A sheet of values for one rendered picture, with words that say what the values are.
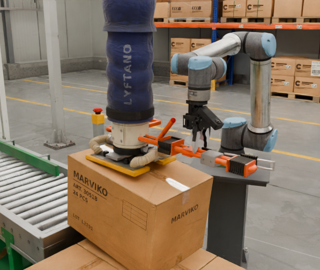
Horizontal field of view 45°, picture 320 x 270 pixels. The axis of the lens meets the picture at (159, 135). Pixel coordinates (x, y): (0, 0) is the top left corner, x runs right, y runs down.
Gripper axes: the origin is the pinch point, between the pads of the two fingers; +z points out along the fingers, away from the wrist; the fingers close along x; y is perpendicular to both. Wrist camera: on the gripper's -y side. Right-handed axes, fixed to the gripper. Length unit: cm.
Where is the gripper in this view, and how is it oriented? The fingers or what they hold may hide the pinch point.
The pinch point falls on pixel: (201, 149)
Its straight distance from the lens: 159.3
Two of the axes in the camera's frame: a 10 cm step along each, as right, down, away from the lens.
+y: -7.4, -1.9, 6.4
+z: 0.0, 9.6, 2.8
